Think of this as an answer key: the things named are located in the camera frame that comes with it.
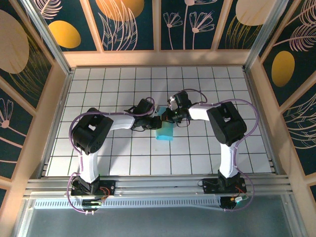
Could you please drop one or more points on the light blue paper sheet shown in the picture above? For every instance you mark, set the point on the light blue paper sheet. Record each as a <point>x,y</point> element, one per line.
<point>166,133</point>

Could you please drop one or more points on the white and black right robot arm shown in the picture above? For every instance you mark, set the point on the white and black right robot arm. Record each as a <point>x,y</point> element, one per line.
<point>229,123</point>

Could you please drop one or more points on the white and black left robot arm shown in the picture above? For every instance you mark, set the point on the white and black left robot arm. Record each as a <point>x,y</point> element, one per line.
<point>91,133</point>

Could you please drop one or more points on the round black connector module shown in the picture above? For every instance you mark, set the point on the round black connector module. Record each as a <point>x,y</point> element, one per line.
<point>229,203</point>

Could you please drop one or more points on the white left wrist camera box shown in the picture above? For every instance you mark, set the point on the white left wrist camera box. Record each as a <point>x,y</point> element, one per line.
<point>156,111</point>

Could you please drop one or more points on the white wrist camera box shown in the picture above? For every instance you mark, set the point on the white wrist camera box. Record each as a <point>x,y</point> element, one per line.
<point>171,101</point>
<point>156,111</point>

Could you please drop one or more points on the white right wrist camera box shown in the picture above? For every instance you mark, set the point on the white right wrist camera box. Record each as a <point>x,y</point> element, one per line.
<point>171,101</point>

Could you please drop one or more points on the aluminium mounting rail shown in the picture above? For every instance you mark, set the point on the aluminium mounting rail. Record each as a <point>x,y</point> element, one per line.
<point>160,187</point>

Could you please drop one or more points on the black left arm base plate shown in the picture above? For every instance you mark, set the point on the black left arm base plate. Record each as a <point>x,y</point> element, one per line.
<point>109,186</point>

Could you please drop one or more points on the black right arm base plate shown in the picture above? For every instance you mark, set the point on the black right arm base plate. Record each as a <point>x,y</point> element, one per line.
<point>209,186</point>

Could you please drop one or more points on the aluminium side rail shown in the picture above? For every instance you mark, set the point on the aluminium side rail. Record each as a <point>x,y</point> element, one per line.
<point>57,123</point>
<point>259,111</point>

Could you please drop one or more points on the aluminium corner post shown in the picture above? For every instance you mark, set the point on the aluminium corner post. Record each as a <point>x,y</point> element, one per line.
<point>58,53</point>
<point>265,37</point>

